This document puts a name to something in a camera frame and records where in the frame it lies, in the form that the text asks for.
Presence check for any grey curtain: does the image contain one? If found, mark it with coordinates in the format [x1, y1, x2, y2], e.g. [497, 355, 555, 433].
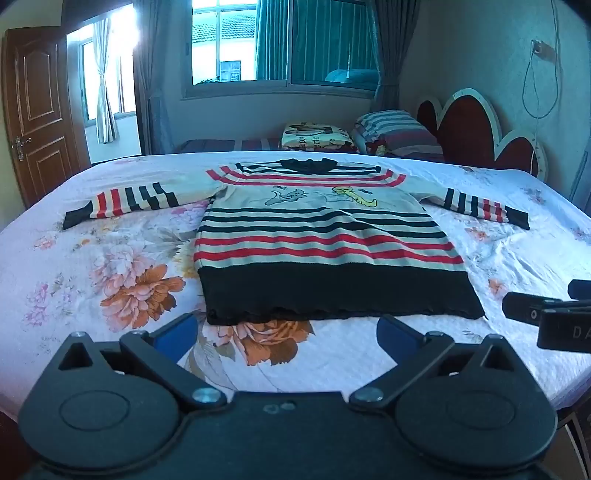
[133, 0, 175, 156]
[370, 0, 422, 114]

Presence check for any wall socket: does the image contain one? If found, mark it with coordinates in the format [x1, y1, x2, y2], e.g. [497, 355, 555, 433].
[530, 39, 557, 62]

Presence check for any teal curtain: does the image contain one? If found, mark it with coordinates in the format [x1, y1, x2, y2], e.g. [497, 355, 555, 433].
[255, 0, 380, 88]

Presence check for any printed folded blanket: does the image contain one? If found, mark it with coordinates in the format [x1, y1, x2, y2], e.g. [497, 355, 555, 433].
[281, 122, 360, 154]

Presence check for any striped pillow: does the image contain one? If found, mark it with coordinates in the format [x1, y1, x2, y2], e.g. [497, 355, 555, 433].
[352, 109, 445, 163]

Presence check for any large bedroom window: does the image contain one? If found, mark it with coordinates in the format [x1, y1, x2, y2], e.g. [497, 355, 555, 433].
[181, 0, 385, 100]

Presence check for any hanging white cable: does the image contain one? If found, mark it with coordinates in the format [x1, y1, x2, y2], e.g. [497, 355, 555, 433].
[522, 0, 562, 121]

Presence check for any red scalloped headboard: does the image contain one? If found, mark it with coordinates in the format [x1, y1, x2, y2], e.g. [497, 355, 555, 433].
[414, 88, 549, 182]

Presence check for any brown wooden door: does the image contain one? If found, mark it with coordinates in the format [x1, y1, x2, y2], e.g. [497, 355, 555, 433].
[1, 27, 90, 208]

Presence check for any striped mattress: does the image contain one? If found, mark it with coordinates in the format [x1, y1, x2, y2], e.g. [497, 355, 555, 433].
[176, 137, 283, 154]

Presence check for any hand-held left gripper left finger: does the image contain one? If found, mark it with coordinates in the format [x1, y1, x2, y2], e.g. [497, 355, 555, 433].
[57, 312, 228, 414]

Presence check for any floral bed sheet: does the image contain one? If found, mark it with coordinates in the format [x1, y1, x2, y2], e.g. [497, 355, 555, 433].
[0, 151, 591, 421]

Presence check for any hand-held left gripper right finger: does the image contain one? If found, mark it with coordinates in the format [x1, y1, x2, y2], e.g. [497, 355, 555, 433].
[348, 315, 522, 411]

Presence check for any white sheer curtain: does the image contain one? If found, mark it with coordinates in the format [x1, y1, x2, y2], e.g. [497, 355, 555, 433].
[92, 17, 119, 145]

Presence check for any striped knit sweater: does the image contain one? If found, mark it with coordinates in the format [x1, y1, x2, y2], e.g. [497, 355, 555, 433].
[63, 157, 531, 326]

